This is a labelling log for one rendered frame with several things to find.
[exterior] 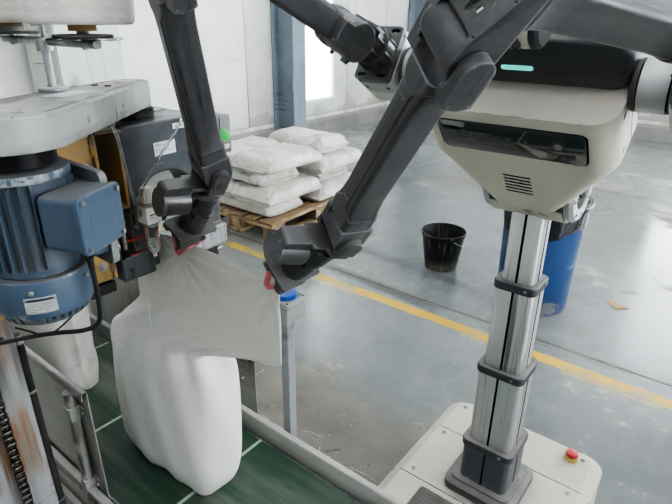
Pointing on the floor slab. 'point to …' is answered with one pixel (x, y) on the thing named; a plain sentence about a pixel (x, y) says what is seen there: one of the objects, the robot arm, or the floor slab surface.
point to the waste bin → (555, 258)
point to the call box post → (289, 378)
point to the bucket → (442, 245)
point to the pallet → (237, 218)
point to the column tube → (26, 423)
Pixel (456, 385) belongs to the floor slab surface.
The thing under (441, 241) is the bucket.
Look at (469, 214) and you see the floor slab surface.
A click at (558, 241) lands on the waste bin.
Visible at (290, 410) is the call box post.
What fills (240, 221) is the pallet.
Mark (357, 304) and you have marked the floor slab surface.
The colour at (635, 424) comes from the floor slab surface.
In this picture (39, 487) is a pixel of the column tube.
